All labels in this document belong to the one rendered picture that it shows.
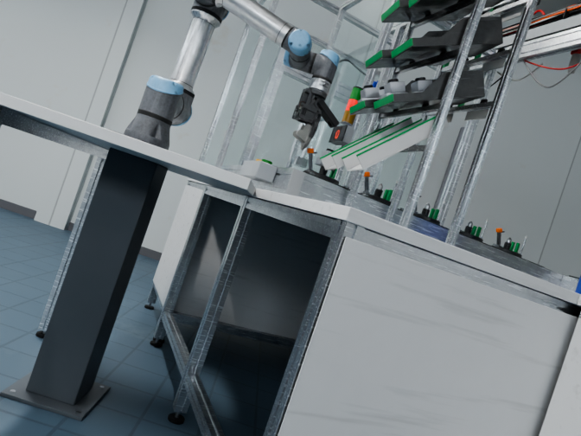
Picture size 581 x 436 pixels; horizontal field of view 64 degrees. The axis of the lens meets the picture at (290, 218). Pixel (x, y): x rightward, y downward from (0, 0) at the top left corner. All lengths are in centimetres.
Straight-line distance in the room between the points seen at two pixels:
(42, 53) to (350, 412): 487
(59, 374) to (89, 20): 417
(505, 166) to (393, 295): 436
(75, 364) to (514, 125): 472
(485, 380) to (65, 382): 125
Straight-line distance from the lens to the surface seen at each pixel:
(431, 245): 107
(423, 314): 111
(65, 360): 171
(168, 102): 162
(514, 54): 154
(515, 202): 536
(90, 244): 161
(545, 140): 557
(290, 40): 162
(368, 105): 146
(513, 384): 137
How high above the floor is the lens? 79
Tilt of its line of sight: level
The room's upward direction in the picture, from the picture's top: 19 degrees clockwise
